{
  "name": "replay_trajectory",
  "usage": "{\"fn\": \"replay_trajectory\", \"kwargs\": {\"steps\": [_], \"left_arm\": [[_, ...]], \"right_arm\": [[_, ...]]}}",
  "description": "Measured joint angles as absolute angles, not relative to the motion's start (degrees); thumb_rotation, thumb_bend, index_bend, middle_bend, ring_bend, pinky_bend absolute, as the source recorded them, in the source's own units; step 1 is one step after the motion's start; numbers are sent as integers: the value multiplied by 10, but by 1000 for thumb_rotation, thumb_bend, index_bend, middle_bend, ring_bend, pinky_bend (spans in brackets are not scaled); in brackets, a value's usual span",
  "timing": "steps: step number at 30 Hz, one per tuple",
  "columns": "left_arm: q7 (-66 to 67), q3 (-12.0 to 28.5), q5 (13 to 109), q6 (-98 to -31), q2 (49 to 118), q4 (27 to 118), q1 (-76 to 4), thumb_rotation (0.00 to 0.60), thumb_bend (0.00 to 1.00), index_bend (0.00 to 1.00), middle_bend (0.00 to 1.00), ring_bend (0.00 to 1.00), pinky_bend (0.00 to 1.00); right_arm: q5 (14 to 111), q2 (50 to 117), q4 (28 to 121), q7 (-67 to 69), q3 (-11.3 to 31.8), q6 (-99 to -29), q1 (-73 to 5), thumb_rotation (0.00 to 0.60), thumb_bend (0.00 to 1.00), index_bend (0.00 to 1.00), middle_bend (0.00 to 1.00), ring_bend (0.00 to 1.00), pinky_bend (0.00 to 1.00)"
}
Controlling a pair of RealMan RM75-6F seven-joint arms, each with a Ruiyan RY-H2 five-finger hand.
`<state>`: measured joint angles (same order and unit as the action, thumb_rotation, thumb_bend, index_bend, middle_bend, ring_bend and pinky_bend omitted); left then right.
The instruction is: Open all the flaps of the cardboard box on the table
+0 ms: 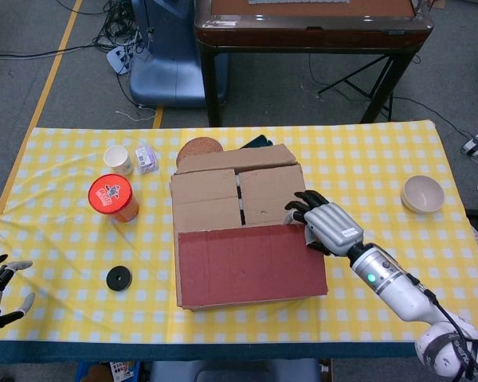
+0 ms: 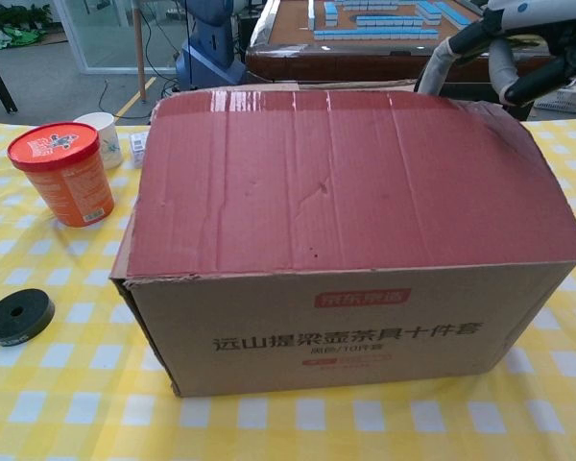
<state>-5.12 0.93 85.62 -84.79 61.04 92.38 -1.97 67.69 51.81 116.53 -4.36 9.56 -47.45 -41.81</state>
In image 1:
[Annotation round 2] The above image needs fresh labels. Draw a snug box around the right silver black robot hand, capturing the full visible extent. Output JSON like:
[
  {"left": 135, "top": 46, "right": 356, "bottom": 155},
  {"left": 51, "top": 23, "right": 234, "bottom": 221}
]
[{"left": 284, "top": 189, "right": 364, "bottom": 256}]

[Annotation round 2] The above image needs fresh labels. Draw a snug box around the brown cardboard shipping box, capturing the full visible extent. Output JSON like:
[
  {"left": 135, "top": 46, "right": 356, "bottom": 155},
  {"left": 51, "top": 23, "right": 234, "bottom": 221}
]
[{"left": 169, "top": 142, "right": 330, "bottom": 312}]

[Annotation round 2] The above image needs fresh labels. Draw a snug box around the orange lidded canister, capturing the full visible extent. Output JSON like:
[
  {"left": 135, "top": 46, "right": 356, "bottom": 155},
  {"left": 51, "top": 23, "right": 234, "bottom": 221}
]
[{"left": 88, "top": 173, "right": 140, "bottom": 224}]

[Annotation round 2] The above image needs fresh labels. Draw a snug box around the yellow white checked tablecloth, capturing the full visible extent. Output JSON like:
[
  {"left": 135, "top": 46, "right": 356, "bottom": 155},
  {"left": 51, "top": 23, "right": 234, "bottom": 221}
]
[{"left": 0, "top": 119, "right": 478, "bottom": 345}]

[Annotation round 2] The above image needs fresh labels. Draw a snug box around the beige bowl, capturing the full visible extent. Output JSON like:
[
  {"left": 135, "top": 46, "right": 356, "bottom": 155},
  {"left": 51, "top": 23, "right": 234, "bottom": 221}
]
[{"left": 400, "top": 175, "right": 445, "bottom": 215}]

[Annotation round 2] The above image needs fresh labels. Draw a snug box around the dark green flat object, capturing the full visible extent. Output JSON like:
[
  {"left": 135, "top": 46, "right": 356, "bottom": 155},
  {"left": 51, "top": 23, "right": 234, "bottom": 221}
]
[{"left": 238, "top": 134, "right": 275, "bottom": 150}]

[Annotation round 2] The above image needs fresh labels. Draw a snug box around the black round disc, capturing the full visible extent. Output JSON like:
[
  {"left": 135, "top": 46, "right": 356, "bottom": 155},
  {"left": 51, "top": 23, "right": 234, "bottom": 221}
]
[{"left": 106, "top": 265, "right": 134, "bottom": 291}]

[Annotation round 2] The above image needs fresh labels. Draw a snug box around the colourful printed carton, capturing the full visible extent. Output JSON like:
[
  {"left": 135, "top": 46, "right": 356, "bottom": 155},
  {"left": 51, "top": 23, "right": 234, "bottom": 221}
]
[{"left": 109, "top": 360, "right": 140, "bottom": 382}]

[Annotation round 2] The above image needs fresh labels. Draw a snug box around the round brown woven mat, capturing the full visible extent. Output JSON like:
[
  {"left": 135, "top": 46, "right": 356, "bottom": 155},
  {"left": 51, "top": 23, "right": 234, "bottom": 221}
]
[{"left": 176, "top": 137, "right": 225, "bottom": 168}]

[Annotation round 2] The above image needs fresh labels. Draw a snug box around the grey blue robot chassis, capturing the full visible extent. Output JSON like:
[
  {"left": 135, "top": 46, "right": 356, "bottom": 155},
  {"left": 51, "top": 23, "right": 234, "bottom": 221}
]
[{"left": 149, "top": 357, "right": 319, "bottom": 382}]

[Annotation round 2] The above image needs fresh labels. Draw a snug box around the white paper cup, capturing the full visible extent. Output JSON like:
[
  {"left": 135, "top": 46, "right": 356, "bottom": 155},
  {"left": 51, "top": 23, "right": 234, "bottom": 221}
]
[{"left": 103, "top": 145, "right": 135, "bottom": 177}]

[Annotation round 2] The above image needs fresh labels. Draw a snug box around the brown mahjong table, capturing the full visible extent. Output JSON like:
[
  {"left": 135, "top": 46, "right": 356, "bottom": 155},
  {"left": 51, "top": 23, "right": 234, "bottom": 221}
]
[{"left": 194, "top": 0, "right": 435, "bottom": 128}]

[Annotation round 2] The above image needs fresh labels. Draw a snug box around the small purple tissue packet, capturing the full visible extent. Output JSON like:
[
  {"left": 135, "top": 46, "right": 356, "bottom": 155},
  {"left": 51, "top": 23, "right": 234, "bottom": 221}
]
[{"left": 135, "top": 146, "right": 159, "bottom": 174}]

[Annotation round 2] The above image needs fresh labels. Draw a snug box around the blue machine base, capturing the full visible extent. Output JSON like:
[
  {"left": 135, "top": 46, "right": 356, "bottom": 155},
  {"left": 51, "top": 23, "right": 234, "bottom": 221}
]
[{"left": 129, "top": 0, "right": 229, "bottom": 108}]

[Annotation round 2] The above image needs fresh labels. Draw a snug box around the black cable tangle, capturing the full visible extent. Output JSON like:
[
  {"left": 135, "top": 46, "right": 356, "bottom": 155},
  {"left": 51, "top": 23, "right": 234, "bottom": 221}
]
[{"left": 91, "top": 0, "right": 152, "bottom": 53}]

